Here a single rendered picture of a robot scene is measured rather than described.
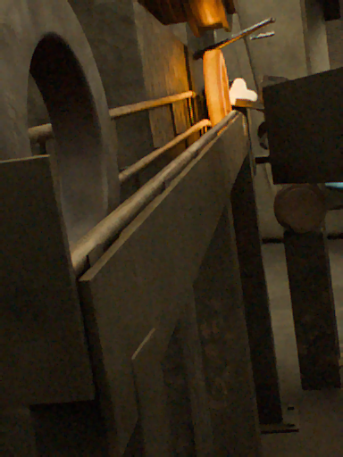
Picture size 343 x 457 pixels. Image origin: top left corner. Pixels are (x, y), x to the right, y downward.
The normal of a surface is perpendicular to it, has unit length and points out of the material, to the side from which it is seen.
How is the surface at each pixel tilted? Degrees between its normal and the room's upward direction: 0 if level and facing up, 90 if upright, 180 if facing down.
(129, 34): 90
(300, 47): 90
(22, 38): 90
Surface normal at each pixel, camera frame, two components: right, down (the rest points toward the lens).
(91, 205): -0.21, -0.46
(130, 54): -0.16, 0.13
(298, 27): -0.40, 0.15
